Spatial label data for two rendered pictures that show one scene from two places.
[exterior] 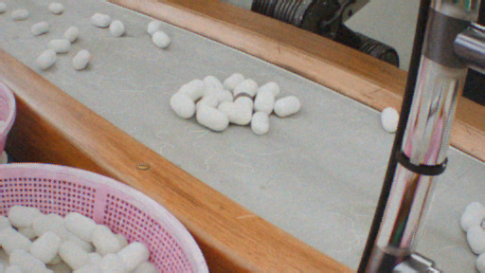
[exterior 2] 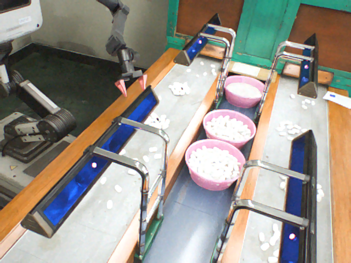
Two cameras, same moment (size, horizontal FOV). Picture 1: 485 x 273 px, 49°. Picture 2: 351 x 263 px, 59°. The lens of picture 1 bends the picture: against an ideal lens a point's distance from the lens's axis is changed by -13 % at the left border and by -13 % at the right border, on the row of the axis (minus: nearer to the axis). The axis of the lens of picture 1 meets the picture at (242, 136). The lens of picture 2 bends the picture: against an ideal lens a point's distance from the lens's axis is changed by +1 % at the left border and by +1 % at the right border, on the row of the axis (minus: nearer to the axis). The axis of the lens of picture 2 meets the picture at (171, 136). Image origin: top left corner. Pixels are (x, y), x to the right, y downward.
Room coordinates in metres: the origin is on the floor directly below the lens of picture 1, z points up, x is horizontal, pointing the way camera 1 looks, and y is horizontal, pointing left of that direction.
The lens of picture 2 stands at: (1.02, 1.20, 1.67)
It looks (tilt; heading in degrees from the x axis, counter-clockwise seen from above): 39 degrees down; 247
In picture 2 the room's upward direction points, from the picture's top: 7 degrees clockwise
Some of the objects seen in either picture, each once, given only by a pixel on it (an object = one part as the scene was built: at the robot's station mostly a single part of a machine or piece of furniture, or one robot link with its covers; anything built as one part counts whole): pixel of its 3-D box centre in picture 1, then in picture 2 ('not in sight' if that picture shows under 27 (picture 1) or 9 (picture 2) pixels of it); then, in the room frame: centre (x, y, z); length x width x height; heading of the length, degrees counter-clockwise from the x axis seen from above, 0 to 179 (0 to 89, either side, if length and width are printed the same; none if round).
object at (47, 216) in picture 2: not in sight; (106, 141); (0.92, 0.50, 1.08); 0.62 x 0.08 x 0.07; 50
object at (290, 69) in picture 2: not in sight; (307, 73); (-0.46, -0.19, 0.83); 0.30 x 0.06 x 0.07; 140
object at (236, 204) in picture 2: not in sight; (253, 237); (0.56, 0.81, 0.90); 0.20 x 0.19 x 0.45; 50
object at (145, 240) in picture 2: not in sight; (130, 192); (0.86, 0.55, 0.90); 0.20 x 0.19 x 0.45; 50
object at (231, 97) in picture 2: not in sight; (243, 92); (-0.02, -0.20, 0.72); 0.27 x 0.27 x 0.10
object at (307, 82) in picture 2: not in sight; (311, 60); (-0.13, 0.11, 1.08); 0.62 x 0.08 x 0.07; 50
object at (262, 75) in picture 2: not in sight; (250, 71); (-0.16, -0.37, 0.77); 0.33 x 0.15 x 0.01; 140
